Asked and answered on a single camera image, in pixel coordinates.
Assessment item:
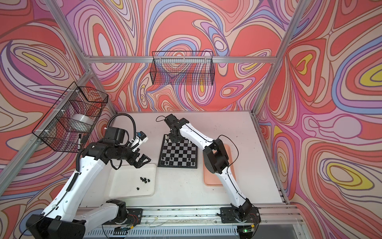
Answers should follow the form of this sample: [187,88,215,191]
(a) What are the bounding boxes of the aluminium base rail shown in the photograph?
[128,204,304,227]

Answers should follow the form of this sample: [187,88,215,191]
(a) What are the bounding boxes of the black wire basket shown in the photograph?
[150,50,215,86]
[32,82,108,152]

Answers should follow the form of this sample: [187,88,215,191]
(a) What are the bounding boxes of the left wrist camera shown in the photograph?
[130,131,148,151]

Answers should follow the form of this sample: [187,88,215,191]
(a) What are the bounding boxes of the pink plastic tray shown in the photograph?
[203,143,236,187]

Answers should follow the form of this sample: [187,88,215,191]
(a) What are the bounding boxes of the black wire basket back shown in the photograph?
[150,50,215,86]

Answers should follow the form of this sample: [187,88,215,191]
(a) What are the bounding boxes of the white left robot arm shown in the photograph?
[26,126,150,239]

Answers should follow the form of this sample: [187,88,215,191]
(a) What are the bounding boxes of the black chess pieces in tray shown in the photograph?
[140,177,151,184]

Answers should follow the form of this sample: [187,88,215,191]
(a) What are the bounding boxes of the white plastic tray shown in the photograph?
[104,163,157,199]

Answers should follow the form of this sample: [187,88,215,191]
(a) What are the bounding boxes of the silver tape roll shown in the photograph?
[71,114,94,125]

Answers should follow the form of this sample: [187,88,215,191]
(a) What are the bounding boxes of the black and grey chessboard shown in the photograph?
[158,134,199,169]

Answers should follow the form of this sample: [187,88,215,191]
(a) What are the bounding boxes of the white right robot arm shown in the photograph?
[164,114,261,224]

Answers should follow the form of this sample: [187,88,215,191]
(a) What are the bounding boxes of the black wire basket left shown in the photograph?
[32,82,108,152]

